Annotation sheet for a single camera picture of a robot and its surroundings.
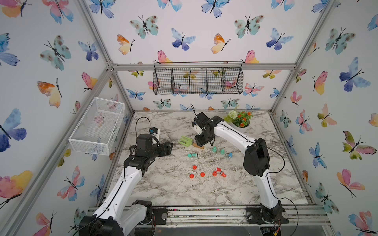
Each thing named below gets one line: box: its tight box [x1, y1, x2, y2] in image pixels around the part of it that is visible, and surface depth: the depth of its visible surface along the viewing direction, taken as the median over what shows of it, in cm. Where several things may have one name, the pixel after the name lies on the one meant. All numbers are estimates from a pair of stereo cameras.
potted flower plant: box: [223, 110, 253, 130], surface depth 98 cm
